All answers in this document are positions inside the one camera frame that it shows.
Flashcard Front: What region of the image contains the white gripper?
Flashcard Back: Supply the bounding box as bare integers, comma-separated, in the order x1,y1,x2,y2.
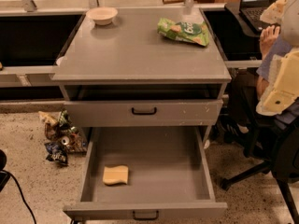
256,0,299,116

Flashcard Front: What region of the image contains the yellow sponge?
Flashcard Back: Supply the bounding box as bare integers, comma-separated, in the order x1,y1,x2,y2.
103,165,129,185

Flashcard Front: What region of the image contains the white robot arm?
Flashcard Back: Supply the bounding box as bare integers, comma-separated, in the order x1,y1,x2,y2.
256,0,299,116

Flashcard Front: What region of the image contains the grey drawer cabinet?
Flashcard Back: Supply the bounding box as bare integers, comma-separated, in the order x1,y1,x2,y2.
50,6,233,135

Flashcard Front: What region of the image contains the closed grey top drawer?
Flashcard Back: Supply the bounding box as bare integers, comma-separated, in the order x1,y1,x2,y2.
64,100,222,127

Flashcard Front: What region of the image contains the open grey middle drawer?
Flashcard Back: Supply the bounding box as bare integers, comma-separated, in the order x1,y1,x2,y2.
64,127,227,221

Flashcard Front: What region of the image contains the person's left hand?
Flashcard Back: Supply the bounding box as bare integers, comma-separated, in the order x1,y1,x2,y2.
260,25,280,60

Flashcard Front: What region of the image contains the black laptop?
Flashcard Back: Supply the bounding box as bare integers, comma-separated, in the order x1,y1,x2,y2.
238,0,299,35

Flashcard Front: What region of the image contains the green snack bag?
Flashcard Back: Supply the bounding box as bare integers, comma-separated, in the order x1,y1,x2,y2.
157,18,209,47

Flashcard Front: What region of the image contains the seated person in blue shirt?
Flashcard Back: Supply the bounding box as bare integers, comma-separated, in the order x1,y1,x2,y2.
221,35,292,139

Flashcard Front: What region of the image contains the wooden stick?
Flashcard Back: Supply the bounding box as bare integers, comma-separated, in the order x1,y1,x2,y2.
162,0,185,5

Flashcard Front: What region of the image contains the white bowl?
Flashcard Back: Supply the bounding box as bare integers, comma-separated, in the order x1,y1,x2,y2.
86,7,118,25

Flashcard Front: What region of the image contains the pile of crumpled snack bags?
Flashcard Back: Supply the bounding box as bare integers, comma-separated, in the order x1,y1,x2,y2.
38,109,87,153

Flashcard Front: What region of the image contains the soda can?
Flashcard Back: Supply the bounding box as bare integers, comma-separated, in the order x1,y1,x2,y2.
61,136,70,146

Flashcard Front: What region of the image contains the blue crumpled snack bag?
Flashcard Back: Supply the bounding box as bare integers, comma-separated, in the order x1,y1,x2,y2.
44,142,68,166

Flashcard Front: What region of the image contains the black device at left edge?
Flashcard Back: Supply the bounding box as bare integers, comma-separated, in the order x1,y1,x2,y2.
0,149,10,192

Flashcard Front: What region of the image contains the black top drawer handle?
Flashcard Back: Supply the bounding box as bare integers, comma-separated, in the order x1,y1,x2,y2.
131,107,157,116

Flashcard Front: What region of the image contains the black drawer handle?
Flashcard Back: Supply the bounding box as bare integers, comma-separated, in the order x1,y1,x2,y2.
131,107,157,116
132,210,160,221

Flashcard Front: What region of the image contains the black middle drawer handle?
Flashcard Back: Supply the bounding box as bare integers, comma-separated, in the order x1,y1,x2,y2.
132,210,160,221

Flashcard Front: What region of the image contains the black cable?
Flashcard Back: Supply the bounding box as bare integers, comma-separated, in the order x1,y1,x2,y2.
2,170,37,224

